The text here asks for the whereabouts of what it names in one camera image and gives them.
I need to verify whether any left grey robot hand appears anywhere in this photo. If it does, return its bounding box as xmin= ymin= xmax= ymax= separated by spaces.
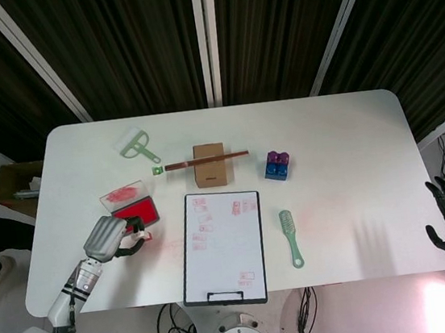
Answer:
xmin=79 ymin=210 xmax=153 ymax=266

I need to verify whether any small stamp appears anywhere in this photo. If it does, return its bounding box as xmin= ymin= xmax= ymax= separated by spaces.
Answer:
xmin=131 ymin=228 xmax=154 ymax=244

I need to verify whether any red ink pad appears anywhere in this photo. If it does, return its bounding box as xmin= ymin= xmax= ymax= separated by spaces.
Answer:
xmin=98 ymin=177 xmax=160 ymax=232

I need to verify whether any black clipboard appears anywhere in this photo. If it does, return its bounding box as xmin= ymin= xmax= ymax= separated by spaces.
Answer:
xmin=169 ymin=185 xmax=273 ymax=314

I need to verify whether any open cardboard box with items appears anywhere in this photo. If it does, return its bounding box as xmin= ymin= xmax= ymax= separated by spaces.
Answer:
xmin=0 ymin=160 xmax=51 ymax=224

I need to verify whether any white stamped paper sheet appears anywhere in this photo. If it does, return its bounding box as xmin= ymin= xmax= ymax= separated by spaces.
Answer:
xmin=173 ymin=188 xmax=270 ymax=309

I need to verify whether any small cardboard box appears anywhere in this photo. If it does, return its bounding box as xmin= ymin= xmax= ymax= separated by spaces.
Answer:
xmin=191 ymin=141 xmax=231 ymax=190

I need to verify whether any brown chopstick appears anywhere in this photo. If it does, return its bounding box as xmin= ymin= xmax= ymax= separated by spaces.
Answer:
xmin=164 ymin=150 xmax=251 ymax=173
xmin=163 ymin=149 xmax=250 ymax=170

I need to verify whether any blue building block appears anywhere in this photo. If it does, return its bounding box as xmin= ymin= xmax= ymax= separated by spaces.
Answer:
xmin=263 ymin=158 xmax=292 ymax=184

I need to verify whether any purple building block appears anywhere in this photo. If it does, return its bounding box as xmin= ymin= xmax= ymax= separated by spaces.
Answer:
xmin=265 ymin=148 xmax=292 ymax=169

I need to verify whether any dark pleated curtain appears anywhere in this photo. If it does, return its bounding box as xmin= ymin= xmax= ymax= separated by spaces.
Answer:
xmin=0 ymin=0 xmax=445 ymax=194

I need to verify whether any green long-handled scrub brush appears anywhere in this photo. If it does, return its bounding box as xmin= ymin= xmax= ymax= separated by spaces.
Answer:
xmin=277 ymin=208 xmax=306 ymax=270

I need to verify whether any white frame post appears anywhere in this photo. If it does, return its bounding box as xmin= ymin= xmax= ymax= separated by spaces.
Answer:
xmin=190 ymin=0 xmax=229 ymax=109
xmin=0 ymin=0 xmax=94 ymax=133
xmin=297 ymin=0 xmax=395 ymax=98

